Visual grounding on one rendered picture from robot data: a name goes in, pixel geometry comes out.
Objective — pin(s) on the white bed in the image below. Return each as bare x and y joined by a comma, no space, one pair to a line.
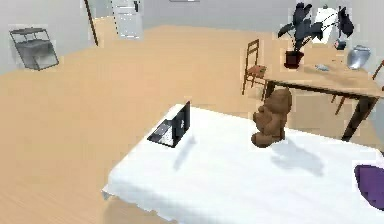
233,180

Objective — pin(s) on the dark house plant in pot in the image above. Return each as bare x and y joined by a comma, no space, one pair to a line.
300,30

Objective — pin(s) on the silver grey vase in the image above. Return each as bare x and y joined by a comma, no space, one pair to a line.
358,57

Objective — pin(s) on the grey metal shelf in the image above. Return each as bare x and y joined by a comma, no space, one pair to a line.
35,50

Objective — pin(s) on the purple pillow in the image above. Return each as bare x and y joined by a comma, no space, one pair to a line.
371,185

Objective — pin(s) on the dark hanging plant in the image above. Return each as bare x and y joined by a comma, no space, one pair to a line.
345,25

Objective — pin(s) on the white room door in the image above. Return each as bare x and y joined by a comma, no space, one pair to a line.
128,18

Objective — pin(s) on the brown teddy bear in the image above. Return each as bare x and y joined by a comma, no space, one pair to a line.
271,116

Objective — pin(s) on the small grey flat object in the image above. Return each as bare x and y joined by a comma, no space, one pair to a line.
322,67

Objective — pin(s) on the black open laptop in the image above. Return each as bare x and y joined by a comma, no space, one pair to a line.
180,124

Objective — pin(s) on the white window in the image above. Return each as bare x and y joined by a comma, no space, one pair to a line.
325,21

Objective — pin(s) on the wooden table with dark legs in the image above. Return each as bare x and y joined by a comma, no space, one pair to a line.
333,78

